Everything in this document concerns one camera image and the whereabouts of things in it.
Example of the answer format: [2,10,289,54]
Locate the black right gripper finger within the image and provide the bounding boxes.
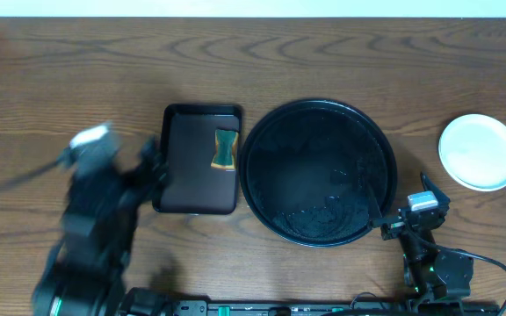
[420,172,451,211]
[358,164,383,226]

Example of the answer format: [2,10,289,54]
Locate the green plate with red smear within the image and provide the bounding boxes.
[438,114,506,192]

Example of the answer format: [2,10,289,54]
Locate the yellow green scrub sponge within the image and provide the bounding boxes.
[211,129,239,170]

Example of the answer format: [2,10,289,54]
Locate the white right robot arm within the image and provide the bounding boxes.
[363,173,473,311]

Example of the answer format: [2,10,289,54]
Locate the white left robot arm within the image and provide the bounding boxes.
[32,138,167,316]

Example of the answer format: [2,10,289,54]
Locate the round black tray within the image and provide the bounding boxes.
[239,98,398,248]

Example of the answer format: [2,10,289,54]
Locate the black rectangular tray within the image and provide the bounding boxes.
[152,104,242,215]

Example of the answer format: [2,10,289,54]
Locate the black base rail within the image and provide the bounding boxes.
[120,299,500,316]

